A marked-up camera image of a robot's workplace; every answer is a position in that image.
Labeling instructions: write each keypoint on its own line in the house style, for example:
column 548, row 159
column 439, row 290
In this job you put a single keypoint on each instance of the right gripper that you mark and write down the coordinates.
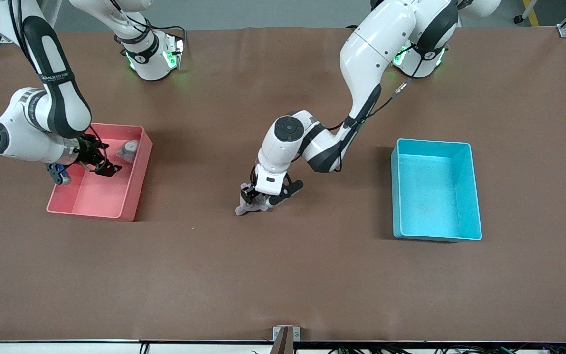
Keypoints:
column 88, row 151

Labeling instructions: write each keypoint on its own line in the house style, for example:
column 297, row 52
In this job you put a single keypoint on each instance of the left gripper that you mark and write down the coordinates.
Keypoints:
column 249, row 193

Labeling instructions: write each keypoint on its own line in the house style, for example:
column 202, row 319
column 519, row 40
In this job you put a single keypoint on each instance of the plain grey plush toy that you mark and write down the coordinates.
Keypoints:
column 251, row 206

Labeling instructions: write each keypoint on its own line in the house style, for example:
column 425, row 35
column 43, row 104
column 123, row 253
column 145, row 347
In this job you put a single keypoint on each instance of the grey plush toy white face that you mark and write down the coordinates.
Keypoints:
column 128, row 150

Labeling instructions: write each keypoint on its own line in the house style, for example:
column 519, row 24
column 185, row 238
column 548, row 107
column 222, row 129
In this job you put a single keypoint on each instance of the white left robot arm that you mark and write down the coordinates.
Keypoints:
column 376, row 54

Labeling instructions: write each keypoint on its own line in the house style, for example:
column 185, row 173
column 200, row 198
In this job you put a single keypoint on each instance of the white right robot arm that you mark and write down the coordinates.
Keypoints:
column 59, row 103

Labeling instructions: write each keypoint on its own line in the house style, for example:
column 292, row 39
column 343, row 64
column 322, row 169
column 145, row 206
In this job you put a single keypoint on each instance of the pink plastic box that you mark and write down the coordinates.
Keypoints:
column 101, row 196

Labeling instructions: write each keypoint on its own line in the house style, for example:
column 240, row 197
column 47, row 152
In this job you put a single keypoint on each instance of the blue plastic box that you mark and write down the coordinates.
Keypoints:
column 430, row 201

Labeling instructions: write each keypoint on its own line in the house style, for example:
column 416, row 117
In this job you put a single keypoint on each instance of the brown table mat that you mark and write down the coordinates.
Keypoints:
column 283, row 275

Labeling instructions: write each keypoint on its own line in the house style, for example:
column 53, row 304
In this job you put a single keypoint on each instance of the white cart leg with caster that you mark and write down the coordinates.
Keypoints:
column 523, row 12

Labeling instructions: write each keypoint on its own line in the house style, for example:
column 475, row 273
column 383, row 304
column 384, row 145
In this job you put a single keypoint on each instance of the metal table edge bracket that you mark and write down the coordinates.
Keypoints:
column 285, row 337

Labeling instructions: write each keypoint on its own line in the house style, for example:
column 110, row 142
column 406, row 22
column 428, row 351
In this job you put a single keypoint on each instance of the white table edge rail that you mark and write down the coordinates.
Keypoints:
column 67, row 347

